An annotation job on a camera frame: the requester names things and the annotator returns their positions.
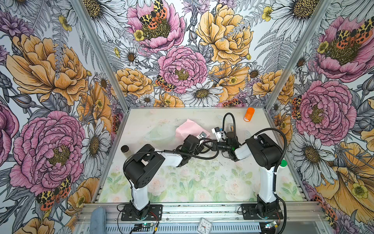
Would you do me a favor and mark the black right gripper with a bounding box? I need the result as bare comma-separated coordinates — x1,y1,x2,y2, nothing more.
203,139,231,152

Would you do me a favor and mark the purple and pink wrapping paper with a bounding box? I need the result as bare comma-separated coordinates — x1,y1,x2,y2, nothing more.
175,119,211,141

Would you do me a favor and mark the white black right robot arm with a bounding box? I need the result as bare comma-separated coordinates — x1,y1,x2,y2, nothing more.
211,127,287,217

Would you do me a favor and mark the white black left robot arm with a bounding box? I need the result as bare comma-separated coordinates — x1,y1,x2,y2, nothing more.
123,132,207,212

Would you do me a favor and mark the orange plastic bottle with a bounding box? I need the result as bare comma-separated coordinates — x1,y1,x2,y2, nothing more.
243,107,255,122

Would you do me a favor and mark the green round cap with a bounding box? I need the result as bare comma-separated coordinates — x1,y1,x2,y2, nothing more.
280,160,288,168

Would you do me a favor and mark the small jar with dark lid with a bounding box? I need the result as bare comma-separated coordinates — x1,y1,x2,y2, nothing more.
120,145,129,153

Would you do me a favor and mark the small white clock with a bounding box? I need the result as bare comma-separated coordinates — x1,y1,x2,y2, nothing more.
197,218,213,234

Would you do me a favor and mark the green circuit board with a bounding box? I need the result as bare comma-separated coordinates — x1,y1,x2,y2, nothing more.
134,222,156,229

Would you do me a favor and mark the grey cloth roll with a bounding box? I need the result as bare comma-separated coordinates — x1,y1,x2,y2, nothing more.
90,207,106,234

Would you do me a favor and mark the black corrugated cable conduit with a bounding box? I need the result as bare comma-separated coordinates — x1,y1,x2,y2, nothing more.
221,112,288,234

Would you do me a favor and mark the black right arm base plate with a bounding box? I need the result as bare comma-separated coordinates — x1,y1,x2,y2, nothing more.
239,202,283,220

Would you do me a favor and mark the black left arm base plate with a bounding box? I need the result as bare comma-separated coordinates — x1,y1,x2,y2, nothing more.
120,203,163,221

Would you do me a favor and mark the aluminium frame rail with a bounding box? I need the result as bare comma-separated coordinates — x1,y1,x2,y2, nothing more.
73,201,333,234

